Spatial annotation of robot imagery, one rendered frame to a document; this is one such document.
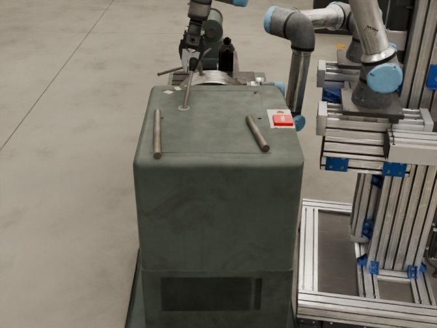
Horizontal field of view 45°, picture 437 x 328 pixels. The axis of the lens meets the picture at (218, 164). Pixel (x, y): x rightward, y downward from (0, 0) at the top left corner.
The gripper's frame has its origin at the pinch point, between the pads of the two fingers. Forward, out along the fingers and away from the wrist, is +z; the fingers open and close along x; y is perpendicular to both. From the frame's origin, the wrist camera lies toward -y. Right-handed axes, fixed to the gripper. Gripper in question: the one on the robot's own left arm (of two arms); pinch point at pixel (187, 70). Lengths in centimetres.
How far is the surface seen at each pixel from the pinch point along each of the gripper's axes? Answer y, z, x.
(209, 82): 6.3, 5.4, -9.0
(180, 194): -56, 15, -3
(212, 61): 119, 37, -17
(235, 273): -56, 42, -25
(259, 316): -56, 58, -37
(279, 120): -32.8, -2.1, -29.9
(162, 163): -55, 7, 4
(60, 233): 71, 144, 54
